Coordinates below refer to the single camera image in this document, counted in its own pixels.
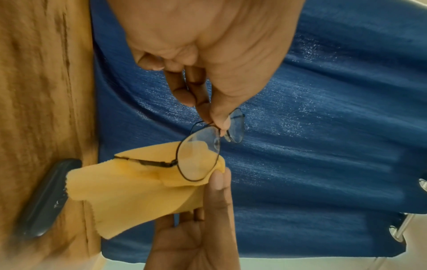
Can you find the silver curtain rod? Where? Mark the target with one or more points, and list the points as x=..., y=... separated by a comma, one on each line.
x=405, y=224

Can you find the yellow cleaning cloth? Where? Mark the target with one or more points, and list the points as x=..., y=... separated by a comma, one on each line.
x=133, y=189

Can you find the person's right hand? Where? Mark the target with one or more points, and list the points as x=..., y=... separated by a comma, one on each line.
x=196, y=232

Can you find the round black-framed eyeglasses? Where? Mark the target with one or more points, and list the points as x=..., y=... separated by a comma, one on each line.
x=200, y=153

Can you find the blue curtain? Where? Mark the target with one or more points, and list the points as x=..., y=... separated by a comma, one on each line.
x=333, y=131

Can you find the dark blue glasses case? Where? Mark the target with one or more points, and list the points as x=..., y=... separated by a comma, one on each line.
x=46, y=200

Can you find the person's left hand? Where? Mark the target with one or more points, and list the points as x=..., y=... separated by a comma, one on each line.
x=213, y=39

